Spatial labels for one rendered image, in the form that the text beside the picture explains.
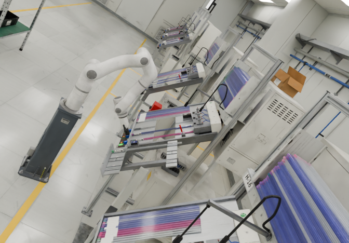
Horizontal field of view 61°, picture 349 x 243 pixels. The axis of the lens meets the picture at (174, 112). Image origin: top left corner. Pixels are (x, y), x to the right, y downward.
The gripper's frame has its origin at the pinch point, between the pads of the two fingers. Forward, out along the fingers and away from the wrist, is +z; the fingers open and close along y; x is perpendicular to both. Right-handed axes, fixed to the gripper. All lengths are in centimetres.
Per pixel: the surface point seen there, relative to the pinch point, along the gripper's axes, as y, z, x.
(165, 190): 21, 48, 24
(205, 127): 17, -2, 65
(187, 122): -9, 4, 51
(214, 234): 120, 3, 60
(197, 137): 21, 4, 57
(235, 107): 22, -16, 89
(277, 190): 124, -20, 88
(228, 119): 25, -9, 83
